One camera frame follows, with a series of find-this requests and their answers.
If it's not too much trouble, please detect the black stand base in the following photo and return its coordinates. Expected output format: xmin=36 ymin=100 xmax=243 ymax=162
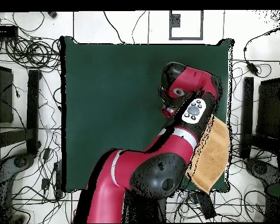
xmin=239 ymin=76 xmax=280 ymax=160
xmin=0 ymin=69 xmax=42 ymax=156

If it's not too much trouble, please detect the coiled black cable bundle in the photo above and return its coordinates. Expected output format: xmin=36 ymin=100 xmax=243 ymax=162
xmin=4 ymin=37 xmax=61 ymax=71

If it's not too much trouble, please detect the black power strip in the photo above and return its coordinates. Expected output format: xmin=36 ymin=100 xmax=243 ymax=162
xmin=198 ymin=192 xmax=217 ymax=220
xmin=53 ymin=160 xmax=64 ymax=199

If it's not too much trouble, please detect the grey square frame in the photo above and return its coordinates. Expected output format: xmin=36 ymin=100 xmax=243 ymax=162
xmin=169 ymin=10 xmax=204 ymax=41

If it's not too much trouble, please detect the black power adapter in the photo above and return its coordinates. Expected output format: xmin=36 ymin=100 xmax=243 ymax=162
xmin=245 ymin=61 xmax=259 ymax=76

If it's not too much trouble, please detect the black network switch box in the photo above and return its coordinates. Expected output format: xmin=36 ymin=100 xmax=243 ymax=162
xmin=0 ymin=24 xmax=19 ymax=39

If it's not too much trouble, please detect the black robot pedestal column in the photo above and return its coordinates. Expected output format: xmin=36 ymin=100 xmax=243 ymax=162
xmin=123 ymin=191 xmax=169 ymax=224

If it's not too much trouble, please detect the dark green table cloth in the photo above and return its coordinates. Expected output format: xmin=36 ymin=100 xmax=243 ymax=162
xmin=60 ymin=36 xmax=235 ymax=193

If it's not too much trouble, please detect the black computer case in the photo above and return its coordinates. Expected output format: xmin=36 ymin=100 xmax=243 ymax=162
xmin=0 ymin=64 xmax=14 ymax=124
xmin=255 ymin=78 xmax=280 ymax=141

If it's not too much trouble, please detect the tan terry towel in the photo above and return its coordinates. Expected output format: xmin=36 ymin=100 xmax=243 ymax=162
xmin=184 ymin=114 xmax=231 ymax=195

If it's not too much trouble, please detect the grey office chair base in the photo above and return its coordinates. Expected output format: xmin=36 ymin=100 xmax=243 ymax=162
xmin=0 ymin=152 xmax=36 ymax=223
xmin=243 ymin=157 xmax=280 ymax=187

